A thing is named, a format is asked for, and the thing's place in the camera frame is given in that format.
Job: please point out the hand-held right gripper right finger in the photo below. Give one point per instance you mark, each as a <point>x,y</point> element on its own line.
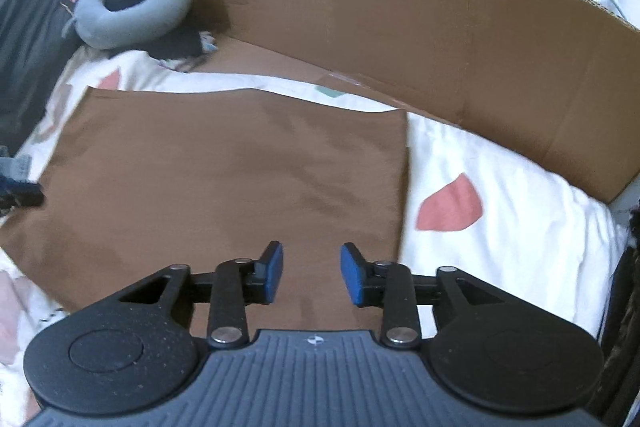
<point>352,274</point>

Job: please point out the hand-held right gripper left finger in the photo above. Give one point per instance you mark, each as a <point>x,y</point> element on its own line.
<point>272,272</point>

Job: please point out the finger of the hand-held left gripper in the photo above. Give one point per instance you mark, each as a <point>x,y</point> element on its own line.
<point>22,196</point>

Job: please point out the brown t-shirt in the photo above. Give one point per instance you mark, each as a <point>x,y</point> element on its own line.
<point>225,167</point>

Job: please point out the dark grey pillow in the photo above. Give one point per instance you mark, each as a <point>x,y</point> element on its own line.
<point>27,32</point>

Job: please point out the white printed blanket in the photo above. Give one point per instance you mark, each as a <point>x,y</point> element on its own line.
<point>525,232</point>

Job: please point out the grey neck pillow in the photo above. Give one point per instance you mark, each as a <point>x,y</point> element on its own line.
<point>110,29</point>

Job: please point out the black cloth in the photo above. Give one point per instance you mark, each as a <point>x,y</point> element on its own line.
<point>175,44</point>

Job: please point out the small printed packet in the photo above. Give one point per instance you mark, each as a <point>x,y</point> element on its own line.
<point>208,42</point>

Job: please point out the brown cardboard sheet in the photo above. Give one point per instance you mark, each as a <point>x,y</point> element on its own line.
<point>375,12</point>

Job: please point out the leopard print cloth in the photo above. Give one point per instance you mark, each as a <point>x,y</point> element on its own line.
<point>622,332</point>

